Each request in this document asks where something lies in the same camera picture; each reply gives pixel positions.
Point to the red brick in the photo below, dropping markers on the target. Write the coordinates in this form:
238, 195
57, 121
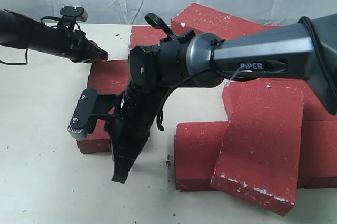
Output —
145, 35
259, 158
203, 19
313, 109
108, 79
196, 148
317, 166

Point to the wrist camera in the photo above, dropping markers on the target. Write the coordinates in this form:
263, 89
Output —
73, 12
82, 123

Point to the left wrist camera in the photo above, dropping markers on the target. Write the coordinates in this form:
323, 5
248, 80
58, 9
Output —
73, 12

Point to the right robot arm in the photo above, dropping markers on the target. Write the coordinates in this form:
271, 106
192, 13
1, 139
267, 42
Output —
305, 50

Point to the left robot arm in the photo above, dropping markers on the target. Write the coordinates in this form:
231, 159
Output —
51, 35

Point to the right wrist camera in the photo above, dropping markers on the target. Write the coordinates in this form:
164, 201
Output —
82, 123

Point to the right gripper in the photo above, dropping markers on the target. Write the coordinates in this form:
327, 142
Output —
130, 128

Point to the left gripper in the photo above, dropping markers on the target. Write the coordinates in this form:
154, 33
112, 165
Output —
76, 47

